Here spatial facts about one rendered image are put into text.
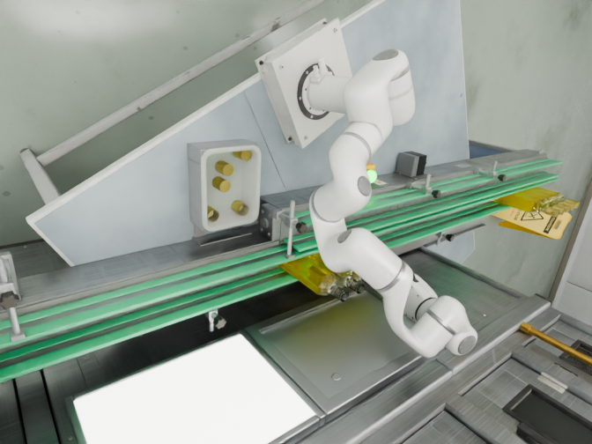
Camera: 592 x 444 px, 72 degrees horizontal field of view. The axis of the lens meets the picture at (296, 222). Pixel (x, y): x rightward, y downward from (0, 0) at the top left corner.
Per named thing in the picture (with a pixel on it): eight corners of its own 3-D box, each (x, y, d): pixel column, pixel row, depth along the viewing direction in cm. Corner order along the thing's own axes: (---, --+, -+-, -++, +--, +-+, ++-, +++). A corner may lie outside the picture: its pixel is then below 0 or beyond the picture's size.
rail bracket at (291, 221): (270, 247, 119) (296, 266, 110) (273, 193, 112) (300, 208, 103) (278, 246, 120) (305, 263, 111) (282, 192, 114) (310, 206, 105)
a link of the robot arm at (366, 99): (341, 161, 95) (321, 99, 85) (388, 106, 106) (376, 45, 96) (376, 166, 89) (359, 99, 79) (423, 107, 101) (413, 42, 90)
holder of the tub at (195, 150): (190, 238, 117) (203, 249, 111) (187, 143, 106) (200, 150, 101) (242, 226, 127) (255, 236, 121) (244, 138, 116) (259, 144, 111)
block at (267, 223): (257, 233, 123) (270, 242, 118) (258, 204, 119) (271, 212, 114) (267, 231, 125) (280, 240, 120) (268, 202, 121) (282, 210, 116)
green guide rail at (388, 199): (284, 218, 118) (301, 228, 112) (284, 215, 118) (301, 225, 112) (546, 159, 220) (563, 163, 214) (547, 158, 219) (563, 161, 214)
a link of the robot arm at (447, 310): (432, 338, 85) (464, 304, 84) (402, 309, 94) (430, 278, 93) (463, 364, 93) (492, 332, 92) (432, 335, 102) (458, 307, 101)
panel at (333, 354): (65, 409, 86) (111, 560, 61) (62, 397, 85) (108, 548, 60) (363, 288, 138) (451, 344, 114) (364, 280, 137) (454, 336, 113)
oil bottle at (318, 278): (277, 266, 124) (323, 300, 108) (278, 249, 122) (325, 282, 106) (292, 262, 127) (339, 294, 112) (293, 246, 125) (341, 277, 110)
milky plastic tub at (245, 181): (189, 222, 114) (203, 233, 108) (187, 143, 106) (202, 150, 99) (243, 211, 124) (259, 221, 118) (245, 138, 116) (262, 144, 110)
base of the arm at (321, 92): (293, 68, 109) (336, 70, 98) (326, 51, 115) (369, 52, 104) (307, 122, 118) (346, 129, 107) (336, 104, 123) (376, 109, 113)
